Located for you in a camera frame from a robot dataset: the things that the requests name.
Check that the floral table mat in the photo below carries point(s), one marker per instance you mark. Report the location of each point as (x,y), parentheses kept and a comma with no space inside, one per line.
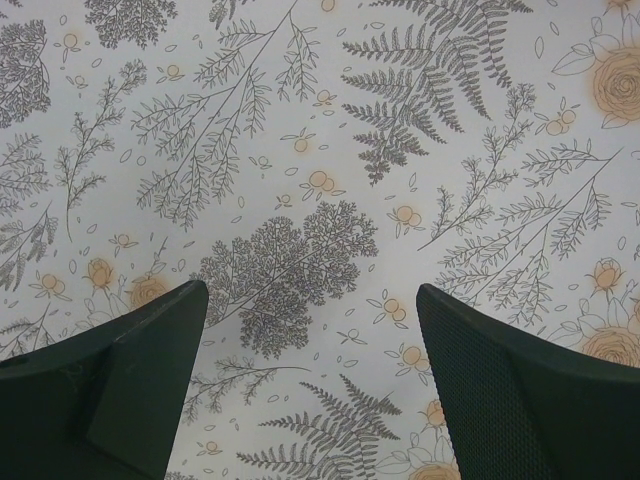
(314,163)

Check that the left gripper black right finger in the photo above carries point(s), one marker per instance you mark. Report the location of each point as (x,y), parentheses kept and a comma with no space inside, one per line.
(519,407)

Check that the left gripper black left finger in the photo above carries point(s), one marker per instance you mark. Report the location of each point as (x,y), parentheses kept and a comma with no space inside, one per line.
(105,403)

